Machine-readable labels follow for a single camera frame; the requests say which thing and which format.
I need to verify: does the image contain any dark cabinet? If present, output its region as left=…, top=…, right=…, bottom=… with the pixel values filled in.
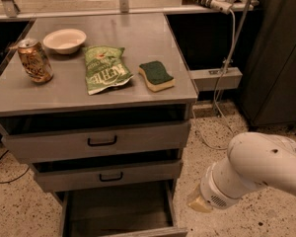
left=239, top=0, right=296, bottom=126

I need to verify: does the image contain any black floor cable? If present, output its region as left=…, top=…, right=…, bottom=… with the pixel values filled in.
left=0, top=149, right=31, bottom=185

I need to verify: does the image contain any grey middle drawer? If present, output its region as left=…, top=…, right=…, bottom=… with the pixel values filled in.
left=33, top=149, right=183, bottom=192

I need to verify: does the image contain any white paper bowl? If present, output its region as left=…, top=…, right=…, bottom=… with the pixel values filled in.
left=43, top=29, right=87, bottom=54

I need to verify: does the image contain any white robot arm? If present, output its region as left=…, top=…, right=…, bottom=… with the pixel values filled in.
left=187, top=132, right=296, bottom=212

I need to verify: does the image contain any green yellow sponge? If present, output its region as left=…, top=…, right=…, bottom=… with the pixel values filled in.
left=138, top=61, right=175, bottom=92

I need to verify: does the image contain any green chip bag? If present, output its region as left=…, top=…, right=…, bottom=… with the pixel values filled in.
left=83, top=45, right=133, bottom=95

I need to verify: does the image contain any grey top drawer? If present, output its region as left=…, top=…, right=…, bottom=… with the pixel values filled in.
left=0, top=104, right=190, bottom=163

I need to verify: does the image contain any white power adapter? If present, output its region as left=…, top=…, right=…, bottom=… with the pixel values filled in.
left=210, top=0, right=232, bottom=14

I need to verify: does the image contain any grey drawer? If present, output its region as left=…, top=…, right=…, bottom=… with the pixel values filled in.
left=0, top=104, right=190, bottom=163
left=59, top=181, right=187, bottom=237
left=33, top=149, right=183, bottom=192

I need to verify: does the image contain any white cable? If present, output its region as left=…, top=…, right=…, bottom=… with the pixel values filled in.
left=190, top=9, right=237, bottom=151

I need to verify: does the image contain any grey bottom drawer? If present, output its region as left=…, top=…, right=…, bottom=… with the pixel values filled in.
left=59, top=181, right=187, bottom=237

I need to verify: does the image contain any gold soda can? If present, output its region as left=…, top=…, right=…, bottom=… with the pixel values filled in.
left=18, top=38, right=53, bottom=83

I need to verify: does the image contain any grey drawer cabinet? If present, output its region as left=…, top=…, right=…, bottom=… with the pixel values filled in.
left=0, top=13, right=197, bottom=237

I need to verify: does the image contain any grey metal bracket box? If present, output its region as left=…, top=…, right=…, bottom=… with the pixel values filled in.
left=190, top=67, right=243, bottom=92

